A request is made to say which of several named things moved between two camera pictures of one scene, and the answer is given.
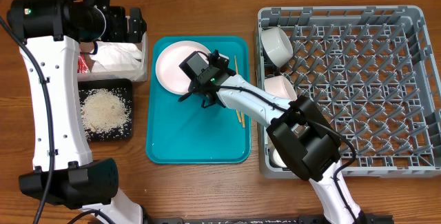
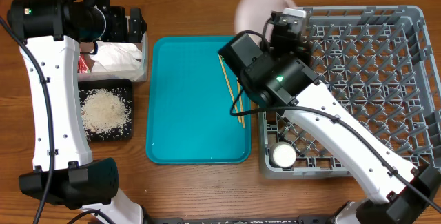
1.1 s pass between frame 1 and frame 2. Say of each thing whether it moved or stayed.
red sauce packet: stayed
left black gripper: stayed
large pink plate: moved
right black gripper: moved
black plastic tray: stayed
